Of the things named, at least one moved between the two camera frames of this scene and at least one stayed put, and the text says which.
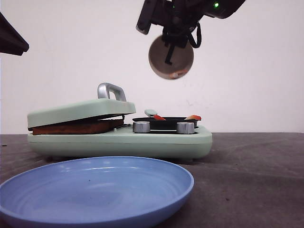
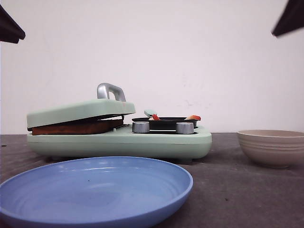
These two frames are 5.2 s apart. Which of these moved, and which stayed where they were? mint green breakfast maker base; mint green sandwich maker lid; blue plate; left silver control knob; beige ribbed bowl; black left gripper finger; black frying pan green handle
Moved: beige ribbed bowl; black left gripper finger
Stayed: mint green breakfast maker base; black frying pan green handle; left silver control knob; mint green sandwich maker lid; blue plate
